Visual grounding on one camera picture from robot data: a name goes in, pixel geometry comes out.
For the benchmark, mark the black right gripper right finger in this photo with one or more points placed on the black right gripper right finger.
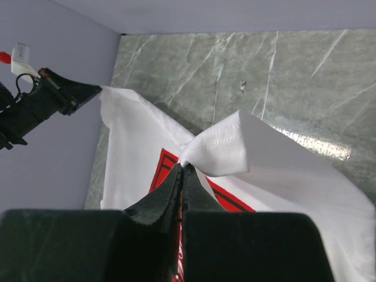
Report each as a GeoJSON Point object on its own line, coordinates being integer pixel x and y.
{"type": "Point", "coordinates": [219, 245]}

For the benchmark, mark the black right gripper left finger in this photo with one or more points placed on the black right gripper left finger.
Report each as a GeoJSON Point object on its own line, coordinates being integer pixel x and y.
{"type": "Point", "coordinates": [139, 243]}

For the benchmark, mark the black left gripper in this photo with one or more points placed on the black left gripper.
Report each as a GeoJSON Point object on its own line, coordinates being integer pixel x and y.
{"type": "Point", "coordinates": [50, 93]}

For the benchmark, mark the white t-shirt red print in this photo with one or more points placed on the white t-shirt red print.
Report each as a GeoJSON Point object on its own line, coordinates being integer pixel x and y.
{"type": "Point", "coordinates": [246, 164]}

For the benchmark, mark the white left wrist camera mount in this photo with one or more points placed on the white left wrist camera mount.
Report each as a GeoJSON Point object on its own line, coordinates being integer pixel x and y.
{"type": "Point", "coordinates": [19, 60]}

